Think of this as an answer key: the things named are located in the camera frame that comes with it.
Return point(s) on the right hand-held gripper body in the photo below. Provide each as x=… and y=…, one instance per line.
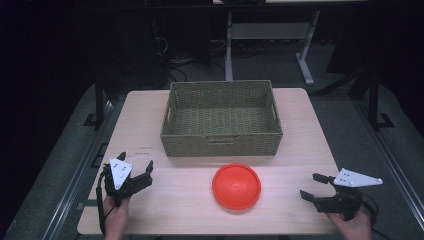
x=346, y=200

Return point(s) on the dark computer tower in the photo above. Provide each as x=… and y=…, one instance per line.
x=140, y=50

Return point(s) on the aluminium floor rail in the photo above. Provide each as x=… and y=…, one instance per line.
x=390, y=160
x=78, y=173

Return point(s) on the woven green basket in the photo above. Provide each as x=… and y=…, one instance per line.
x=220, y=121

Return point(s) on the person's left hand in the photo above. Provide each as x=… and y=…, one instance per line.
x=115, y=218

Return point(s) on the white metal desk frame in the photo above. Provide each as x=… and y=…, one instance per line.
x=266, y=30

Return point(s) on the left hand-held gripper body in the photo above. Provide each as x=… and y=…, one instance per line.
x=118, y=173

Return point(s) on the black metal stand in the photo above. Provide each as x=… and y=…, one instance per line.
x=99, y=100
x=374, y=100

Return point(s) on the orange plastic bowl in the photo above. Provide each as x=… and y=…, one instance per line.
x=236, y=186

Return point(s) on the person's right hand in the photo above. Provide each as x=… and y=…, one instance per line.
x=355, y=230

